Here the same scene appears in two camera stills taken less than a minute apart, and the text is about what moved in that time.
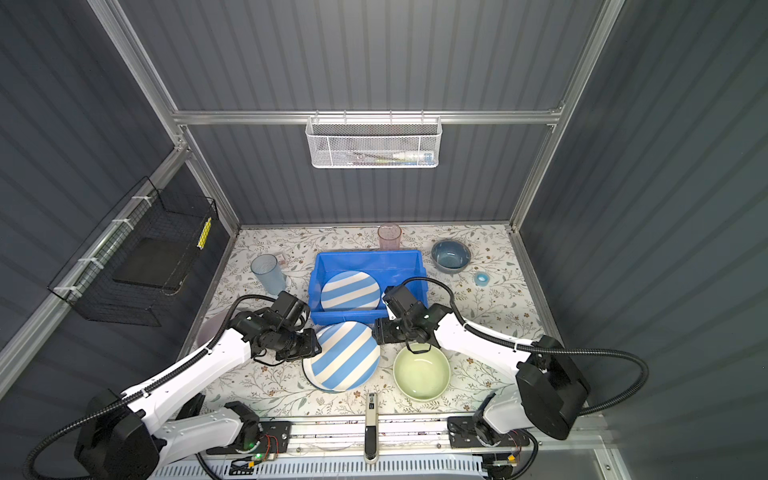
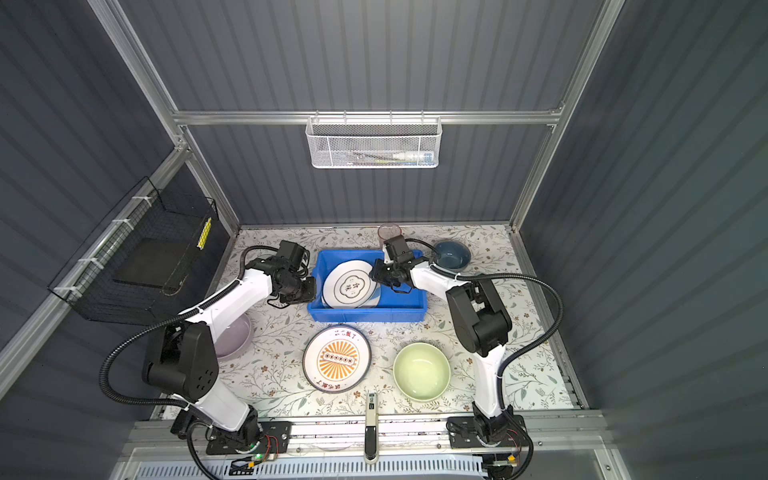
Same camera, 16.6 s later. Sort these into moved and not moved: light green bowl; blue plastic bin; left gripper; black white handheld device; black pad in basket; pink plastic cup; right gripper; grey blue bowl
Moved: left gripper; right gripper
Not moved: black pad in basket; blue plastic bin; light green bowl; grey blue bowl; pink plastic cup; black white handheld device
